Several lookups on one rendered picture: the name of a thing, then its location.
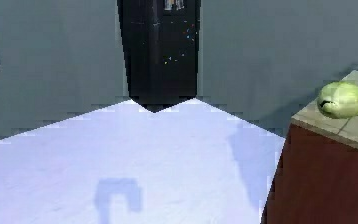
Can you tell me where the green lettuce head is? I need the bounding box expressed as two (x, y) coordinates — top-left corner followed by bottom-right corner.
(316, 80), (358, 120)

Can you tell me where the red-brown kitchen counter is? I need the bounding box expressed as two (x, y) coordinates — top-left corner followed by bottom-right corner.
(260, 69), (358, 224)

